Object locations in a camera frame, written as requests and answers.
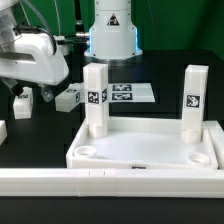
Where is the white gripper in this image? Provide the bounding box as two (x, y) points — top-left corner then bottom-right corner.
(0, 33), (69, 102)

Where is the white desk top tray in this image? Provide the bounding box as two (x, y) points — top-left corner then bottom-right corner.
(66, 117), (218, 170)

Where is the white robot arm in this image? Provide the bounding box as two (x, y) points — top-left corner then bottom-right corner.
(0, 0), (142, 102)

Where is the white left fence block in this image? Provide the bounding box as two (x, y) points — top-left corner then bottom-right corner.
(0, 120), (7, 146)

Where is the white front fence bar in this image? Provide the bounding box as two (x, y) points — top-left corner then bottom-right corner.
(0, 168), (224, 198)

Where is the white fence bar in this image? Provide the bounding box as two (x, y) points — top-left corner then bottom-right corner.
(205, 121), (224, 170)
(0, 168), (224, 198)

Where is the white right fence bar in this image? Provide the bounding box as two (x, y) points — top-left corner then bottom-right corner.
(205, 121), (224, 170)

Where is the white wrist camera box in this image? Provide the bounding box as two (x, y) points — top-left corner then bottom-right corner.
(55, 36), (70, 56)

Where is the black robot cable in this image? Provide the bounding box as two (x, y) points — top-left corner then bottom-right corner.
(63, 0), (91, 54)

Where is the white marker base plate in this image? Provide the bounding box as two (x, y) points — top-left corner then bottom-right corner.
(108, 83), (155, 103)

